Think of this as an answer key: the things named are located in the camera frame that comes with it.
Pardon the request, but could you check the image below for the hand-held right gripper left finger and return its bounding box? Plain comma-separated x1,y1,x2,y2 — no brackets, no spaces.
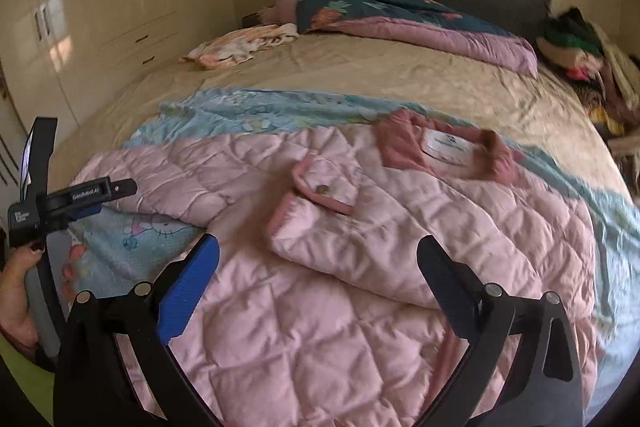
52,233,223,427

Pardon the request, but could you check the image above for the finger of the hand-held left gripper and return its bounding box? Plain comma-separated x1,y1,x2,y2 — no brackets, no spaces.
46,177,139,222

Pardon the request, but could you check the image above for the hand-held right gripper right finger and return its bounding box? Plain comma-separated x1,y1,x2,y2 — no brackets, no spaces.
416,234,584,427

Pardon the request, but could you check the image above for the pink quilted blanket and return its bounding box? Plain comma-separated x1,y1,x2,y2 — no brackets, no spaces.
72,109,599,427

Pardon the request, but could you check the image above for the pile of mixed clothes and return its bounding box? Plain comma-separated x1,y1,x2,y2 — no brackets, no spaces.
536,7,640,160

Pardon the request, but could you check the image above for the person's left hand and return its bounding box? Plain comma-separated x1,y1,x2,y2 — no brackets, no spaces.
0,242,89,349

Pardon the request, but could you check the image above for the lime green cloth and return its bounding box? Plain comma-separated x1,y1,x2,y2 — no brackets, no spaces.
0,334,56,423

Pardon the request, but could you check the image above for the light blue cartoon blanket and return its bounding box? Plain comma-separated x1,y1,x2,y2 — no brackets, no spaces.
62,88,640,413

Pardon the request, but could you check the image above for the peach floral cloth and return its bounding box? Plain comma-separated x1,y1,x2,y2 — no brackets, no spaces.
178,23,302,70

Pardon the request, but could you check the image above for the bed with beige sheet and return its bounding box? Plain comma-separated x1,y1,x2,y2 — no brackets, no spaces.
47,23,638,228

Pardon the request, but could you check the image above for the mauve cloth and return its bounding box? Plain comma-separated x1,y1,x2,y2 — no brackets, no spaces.
261,0,302,26

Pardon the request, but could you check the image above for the dark floral comforter pink lining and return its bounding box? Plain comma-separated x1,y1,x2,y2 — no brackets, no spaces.
294,0,539,78

